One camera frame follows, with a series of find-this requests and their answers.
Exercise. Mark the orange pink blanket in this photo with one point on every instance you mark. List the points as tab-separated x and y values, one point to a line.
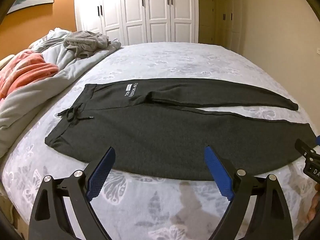
22	70

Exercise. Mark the beige built-in closet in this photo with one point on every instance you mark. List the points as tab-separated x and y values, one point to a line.
225	22

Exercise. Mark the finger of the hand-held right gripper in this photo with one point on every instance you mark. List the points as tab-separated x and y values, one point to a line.
303	147

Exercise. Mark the person's right hand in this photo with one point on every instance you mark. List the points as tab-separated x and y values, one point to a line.
314	205

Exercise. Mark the white wardrobe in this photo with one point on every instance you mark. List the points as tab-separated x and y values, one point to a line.
135	10

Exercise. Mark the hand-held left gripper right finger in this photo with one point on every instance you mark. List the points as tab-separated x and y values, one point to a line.
220	175

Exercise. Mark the crumpled grey garment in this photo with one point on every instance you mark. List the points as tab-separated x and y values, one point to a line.
85	42

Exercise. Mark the dark grey pants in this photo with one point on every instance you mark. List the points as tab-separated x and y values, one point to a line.
162	135

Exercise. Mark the light grey quilt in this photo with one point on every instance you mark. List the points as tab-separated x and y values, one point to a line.
32	100

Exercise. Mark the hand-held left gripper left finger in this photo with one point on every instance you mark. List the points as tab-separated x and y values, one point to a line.
98	177

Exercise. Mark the bed with butterfly bedspread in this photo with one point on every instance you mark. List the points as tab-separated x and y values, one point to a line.
175	60

